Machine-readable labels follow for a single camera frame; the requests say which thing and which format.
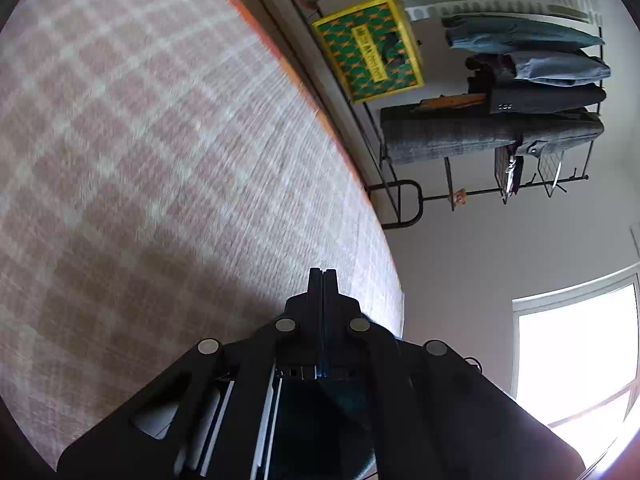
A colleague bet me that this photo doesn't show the window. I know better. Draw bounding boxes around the window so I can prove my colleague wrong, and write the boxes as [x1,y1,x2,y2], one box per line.
[511,270,640,431]

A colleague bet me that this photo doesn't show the black metal clothes rack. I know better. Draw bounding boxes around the black metal clothes rack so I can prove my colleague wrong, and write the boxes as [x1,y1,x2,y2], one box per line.
[200,0,608,231]

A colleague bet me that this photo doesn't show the grey plaid coat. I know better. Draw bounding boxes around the grey plaid coat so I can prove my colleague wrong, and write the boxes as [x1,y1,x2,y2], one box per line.
[380,105,606,166]

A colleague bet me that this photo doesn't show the orange cloth strip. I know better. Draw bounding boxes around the orange cloth strip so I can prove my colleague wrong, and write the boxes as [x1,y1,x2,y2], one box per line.
[419,94,488,110]

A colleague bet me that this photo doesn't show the yellow green patterned bag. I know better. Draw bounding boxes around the yellow green patterned bag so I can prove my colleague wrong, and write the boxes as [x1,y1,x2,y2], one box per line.
[311,0,426,105]

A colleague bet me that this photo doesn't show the light denim jacket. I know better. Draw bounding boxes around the light denim jacket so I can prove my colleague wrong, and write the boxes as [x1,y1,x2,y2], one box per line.
[467,50,612,86]

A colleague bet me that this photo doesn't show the pink checked blanket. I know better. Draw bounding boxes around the pink checked blanket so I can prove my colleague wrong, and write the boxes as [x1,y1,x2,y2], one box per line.
[0,0,405,471]

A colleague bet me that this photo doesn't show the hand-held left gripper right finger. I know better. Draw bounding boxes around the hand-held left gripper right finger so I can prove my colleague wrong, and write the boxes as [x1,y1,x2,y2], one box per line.
[324,268,587,480]

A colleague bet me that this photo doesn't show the folded clothes stack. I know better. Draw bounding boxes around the folded clothes stack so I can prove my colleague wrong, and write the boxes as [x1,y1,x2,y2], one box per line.
[502,145,525,198]

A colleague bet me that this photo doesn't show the dark denim jacket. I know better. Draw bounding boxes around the dark denim jacket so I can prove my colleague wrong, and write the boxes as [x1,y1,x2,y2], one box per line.
[441,15,606,55]

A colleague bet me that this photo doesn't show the black coat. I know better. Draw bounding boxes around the black coat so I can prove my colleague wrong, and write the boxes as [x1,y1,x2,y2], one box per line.
[467,67,607,116]

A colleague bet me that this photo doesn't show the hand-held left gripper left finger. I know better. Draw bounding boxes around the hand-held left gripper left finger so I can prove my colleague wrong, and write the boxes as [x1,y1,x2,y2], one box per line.
[56,267,326,480]

